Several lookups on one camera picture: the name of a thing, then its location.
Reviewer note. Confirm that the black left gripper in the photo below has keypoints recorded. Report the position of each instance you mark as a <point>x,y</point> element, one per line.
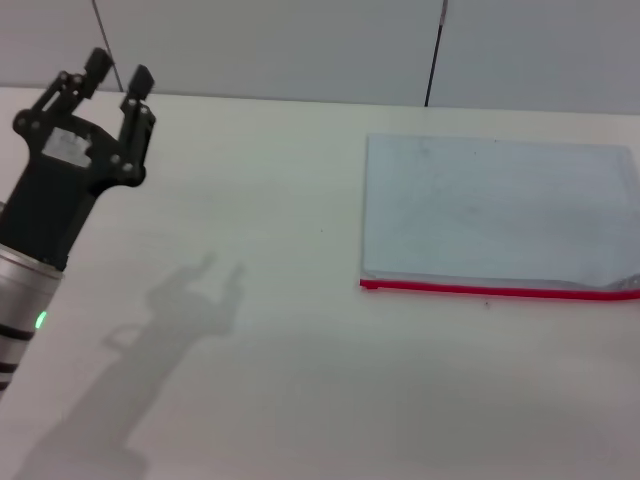
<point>60,195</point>

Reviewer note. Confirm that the clear red-zipper document bag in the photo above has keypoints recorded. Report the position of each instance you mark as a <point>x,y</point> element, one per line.
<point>495,215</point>

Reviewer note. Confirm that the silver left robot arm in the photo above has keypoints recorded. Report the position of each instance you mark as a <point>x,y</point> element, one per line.
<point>22,310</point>

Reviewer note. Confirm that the black vertical pole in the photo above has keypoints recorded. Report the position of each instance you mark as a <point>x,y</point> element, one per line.
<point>434,55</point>

